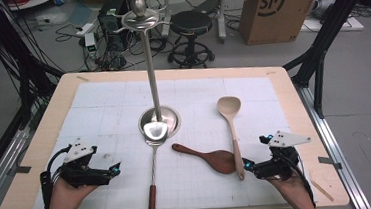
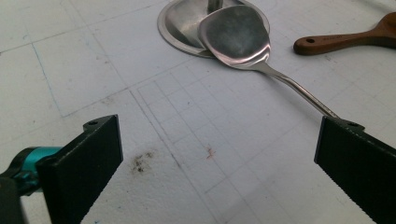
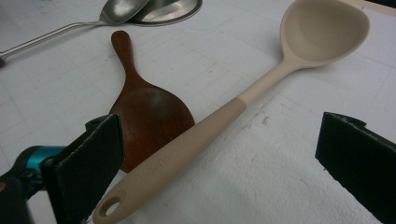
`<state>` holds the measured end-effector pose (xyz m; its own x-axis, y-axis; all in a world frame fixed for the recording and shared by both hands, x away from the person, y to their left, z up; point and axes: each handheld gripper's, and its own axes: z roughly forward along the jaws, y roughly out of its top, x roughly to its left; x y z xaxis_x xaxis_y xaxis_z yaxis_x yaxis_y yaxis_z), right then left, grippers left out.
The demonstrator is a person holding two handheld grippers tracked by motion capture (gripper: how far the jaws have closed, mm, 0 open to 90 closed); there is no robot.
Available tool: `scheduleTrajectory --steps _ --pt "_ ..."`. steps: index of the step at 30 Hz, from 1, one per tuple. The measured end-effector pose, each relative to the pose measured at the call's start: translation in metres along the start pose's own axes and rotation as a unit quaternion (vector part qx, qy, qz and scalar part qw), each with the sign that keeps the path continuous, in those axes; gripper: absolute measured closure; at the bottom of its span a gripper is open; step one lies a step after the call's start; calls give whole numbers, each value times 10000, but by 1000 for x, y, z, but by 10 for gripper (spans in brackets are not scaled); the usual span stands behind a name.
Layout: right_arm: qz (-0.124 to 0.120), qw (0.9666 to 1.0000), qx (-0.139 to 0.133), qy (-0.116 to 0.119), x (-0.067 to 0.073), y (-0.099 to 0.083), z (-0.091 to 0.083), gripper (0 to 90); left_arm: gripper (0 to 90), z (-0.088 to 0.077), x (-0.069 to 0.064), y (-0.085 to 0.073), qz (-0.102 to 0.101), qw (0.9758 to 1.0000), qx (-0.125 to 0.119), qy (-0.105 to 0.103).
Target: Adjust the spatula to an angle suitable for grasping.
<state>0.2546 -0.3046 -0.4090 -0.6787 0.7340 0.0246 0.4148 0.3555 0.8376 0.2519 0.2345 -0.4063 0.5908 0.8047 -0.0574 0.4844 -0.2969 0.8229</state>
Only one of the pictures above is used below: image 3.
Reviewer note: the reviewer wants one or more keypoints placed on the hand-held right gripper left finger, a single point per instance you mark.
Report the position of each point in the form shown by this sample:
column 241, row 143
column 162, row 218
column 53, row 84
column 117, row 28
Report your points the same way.
column 84, row 161

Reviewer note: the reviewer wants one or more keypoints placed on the white grid mat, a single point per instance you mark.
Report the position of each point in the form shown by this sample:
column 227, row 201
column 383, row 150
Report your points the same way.
column 218, row 46

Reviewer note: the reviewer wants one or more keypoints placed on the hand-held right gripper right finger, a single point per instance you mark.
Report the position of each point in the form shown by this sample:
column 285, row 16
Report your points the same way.
column 358, row 155

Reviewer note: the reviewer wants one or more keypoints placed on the brown wooden rice paddle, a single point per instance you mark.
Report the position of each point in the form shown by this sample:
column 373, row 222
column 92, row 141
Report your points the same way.
column 149, row 115

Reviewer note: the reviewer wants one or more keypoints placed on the steel utensil rack stand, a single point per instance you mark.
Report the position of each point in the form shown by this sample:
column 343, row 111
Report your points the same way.
column 174, row 14

